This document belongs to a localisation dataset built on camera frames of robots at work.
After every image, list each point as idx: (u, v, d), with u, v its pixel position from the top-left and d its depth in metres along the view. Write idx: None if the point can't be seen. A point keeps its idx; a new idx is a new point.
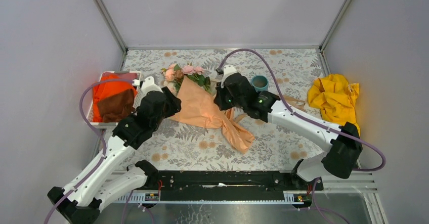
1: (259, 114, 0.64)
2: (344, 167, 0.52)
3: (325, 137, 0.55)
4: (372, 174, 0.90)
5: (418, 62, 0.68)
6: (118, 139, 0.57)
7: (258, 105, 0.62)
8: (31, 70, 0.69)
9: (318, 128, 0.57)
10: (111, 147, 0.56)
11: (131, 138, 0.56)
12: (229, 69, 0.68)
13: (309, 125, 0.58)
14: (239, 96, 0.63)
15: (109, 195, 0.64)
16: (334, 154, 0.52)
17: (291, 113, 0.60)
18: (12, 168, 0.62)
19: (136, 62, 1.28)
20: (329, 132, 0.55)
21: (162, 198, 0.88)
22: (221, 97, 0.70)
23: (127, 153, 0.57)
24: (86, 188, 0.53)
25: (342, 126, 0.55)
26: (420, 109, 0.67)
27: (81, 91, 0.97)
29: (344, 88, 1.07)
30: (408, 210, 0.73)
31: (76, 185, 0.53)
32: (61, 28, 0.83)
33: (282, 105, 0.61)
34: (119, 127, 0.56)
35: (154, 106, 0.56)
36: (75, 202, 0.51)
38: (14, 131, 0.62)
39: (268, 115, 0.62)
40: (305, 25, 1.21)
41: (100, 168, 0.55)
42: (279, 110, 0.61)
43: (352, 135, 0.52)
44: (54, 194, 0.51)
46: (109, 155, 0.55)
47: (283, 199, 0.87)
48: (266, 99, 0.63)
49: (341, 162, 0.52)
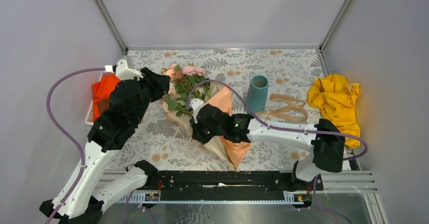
1: (240, 137, 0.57)
2: (334, 164, 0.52)
3: (305, 140, 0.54)
4: (372, 174, 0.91)
5: (418, 62, 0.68)
6: (95, 144, 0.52)
7: (236, 130, 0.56)
8: (32, 70, 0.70)
9: (296, 134, 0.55)
10: (89, 155, 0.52)
11: (109, 141, 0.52)
12: (196, 102, 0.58)
13: (285, 133, 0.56)
14: (216, 126, 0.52)
15: (110, 195, 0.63)
16: (318, 154, 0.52)
17: (267, 126, 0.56)
18: (12, 168, 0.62)
19: (136, 62, 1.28)
20: (307, 134, 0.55)
21: (162, 198, 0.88)
22: (199, 133, 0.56)
23: (108, 158, 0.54)
24: (75, 200, 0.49)
25: (317, 124, 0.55)
26: (420, 109, 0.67)
27: (81, 91, 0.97)
29: (344, 88, 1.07)
30: (409, 210, 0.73)
31: (62, 199, 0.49)
32: (61, 29, 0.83)
33: (257, 123, 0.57)
34: (93, 130, 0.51)
35: (126, 101, 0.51)
36: (66, 215, 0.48)
38: (14, 131, 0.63)
39: (248, 137, 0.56)
40: (305, 25, 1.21)
41: (84, 177, 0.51)
42: (257, 128, 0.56)
43: (329, 131, 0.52)
44: (45, 211, 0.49)
46: (89, 163, 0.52)
47: (283, 199, 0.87)
48: (242, 121, 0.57)
49: (330, 159, 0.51)
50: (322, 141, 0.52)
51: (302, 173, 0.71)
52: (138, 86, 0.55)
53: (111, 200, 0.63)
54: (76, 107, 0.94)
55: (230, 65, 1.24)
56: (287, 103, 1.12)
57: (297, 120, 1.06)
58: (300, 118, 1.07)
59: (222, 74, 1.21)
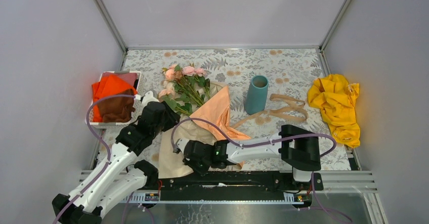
1: (223, 164, 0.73)
2: (306, 163, 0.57)
3: (273, 150, 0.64)
4: (372, 174, 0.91)
5: (419, 62, 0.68)
6: (121, 145, 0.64)
7: (218, 158, 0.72)
8: (31, 70, 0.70)
9: (265, 147, 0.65)
10: (115, 153, 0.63)
11: (134, 144, 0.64)
12: (181, 141, 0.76)
13: (258, 149, 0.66)
14: (201, 159, 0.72)
15: (109, 200, 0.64)
16: (289, 161, 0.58)
17: (241, 147, 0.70)
18: (13, 168, 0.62)
19: (136, 62, 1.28)
20: (274, 144, 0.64)
21: (162, 198, 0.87)
22: (195, 167, 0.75)
23: (129, 159, 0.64)
24: (92, 193, 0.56)
25: (282, 132, 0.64)
26: (421, 109, 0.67)
27: (81, 91, 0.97)
29: (344, 88, 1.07)
30: (408, 210, 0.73)
31: (82, 190, 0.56)
32: (61, 29, 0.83)
33: (232, 146, 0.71)
34: (121, 134, 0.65)
35: (154, 115, 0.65)
36: (82, 205, 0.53)
38: (14, 131, 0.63)
39: (228, 160, 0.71)
40: (305, 25, 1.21)
41: (105, 173, 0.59)
42: (232, 151, 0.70)
43: (290, 136, 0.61)
44: (59, 202, 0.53)
46: (114, 160, 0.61)
47: (283, 199, 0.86)
48: (221, 148, 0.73)
49: (303, 160, 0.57)
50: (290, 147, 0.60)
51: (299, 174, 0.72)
52: (162, 105, 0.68)
53: (109, 206, 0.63)
54: (76, 107, 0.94)
55: (230, 65, 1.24)
56: (287, 103, 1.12)
57: (296, 120, 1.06)
58: (300, 118, 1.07)
59: (222, 74, 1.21)
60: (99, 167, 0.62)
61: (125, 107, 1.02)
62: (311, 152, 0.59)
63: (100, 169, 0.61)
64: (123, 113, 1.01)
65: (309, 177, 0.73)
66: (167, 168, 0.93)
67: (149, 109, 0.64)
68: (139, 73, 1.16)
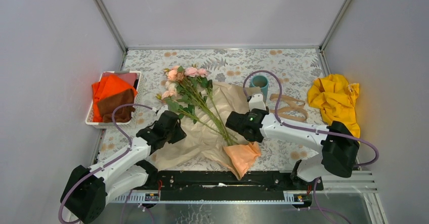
1: (253, 131, 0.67)
2: (342, 166, 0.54)
3: (315, 139, 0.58)
4: (372, 174, 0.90)
5: (419, 61, 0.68)
6: (141, 139, 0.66)
7: (250, 123, 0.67)
8: (31, 70, 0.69)
9: (307, 133, 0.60)
10: (135, 143, 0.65)
11: (153, 140, 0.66)
12: (256, 97, 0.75)
13: (298, 131, 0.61)
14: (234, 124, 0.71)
15: (112, 190, 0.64)
16: (327, 155, 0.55)
17: (280, 123, 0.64)
18: (13, 166, 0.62)
19: (136, 62, 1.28)
20: (319, 134, 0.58)
21: (162, 198, 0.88)
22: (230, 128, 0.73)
23: (144, 152, 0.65)
24: (113, 170, 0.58)
25: (330, 126, 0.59)
26: (421, 108, 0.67)
27: (81, 90, 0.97)
29: (344, 88, 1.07)
30: (409, 210, 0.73)
31: (104, 165, 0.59)
32: (61, 28, 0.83)
33: (272, 119, 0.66)
34: (141, 131, 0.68)
35: (169, 121, 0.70)
36: (101, 177, 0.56)
38: (14, 129, 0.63)
39: (261, 130, 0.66)
40: (305, 25, 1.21)
41: (126, 157, 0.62)
42: (269, 124, 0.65)
43: (340, 133, 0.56)
44: (79, 172, 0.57)
46: (134, 148, 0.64)
47: (283, 199, 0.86)
48: (255, 116, 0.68)
49: (338, 159, 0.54)
50: (332, 142, 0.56)
51: (304, 172, 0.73)
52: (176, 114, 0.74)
53: (112, 194, 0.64)
54: (76, 106, 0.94)
55: (230, 65, 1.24)
56: (287, 103, 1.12)
57: (296, 120, 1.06)
58: (300, 118, 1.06)
59: (222, 74, 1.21)
60: (121, 151, 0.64)
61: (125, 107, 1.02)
62: (349, 158, 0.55)
63: (122, 152, 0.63)
64: (123, 113, 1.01)
65: (312, 177, 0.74)
66: (163, 160, 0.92)
67: (166, 115, 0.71)
68: (139, 73, 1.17)
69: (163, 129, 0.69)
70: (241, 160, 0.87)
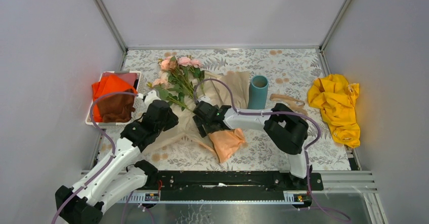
1: (221, 125, 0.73)
2: (285, 140, 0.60)
3: (260, 121, 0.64)
4: (372, 174, 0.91)
5: (418, 62, 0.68)
6: (126, 140, 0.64)
7: (218, 118, 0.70)
8: (30, 70, 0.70)
9: (255, 117, 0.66)
10: (119, 148, 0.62)
11: (139, 139, 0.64)
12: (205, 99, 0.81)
13: (249, 117, 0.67)
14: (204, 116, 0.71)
15: (110, 196, 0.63)
16: (270, 132, 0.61)
17: (237, 113, 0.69)
18: (12, 166, 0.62)
19: (136, 62, 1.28)
20: (264, 116, 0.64)
21: (162, 198, 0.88)
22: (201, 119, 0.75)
23: (132, 154, 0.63)
24: (96, 186, 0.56)
25: (273, 108, 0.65)
26: (421, 108, 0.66)
27: (81, 91, 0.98)
29: (344, 88, 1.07)
30: (409, 210, 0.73)
31: (86, 182, 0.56)
32: (60, 28, 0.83)
33: (232, 110, 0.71)
34: (127, 130, 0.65)
35: (159, 112, 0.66)
36: (85, 197, 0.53)
38: (13, 129, 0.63)
39: (225, 123, 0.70)
40: (305, 26, 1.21)
41: (110, 166, 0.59)
42: (229, 114, 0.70)
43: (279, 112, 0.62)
44: (62, 193, 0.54)
46: (118, 154, 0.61)
47: (283, 199, 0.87)
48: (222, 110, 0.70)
49: (281, 135, 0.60)
50: (273, 122, 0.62)
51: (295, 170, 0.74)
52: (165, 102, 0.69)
53: (110, 202, 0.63)
54: (76, 107, 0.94)
55: (230, 65, 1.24)
56: (287, 103, 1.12)
57: None
58: None
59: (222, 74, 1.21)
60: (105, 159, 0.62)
61: (125, 107, 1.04)
62: (295, 134, 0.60)
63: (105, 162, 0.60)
64: (123, 113, 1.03)
65: (305, 172, 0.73)
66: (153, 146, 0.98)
67: (155, 106, 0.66)
68: (139, 73, 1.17)
69: (152, 122, 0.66)
70: (225, 145, 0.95)
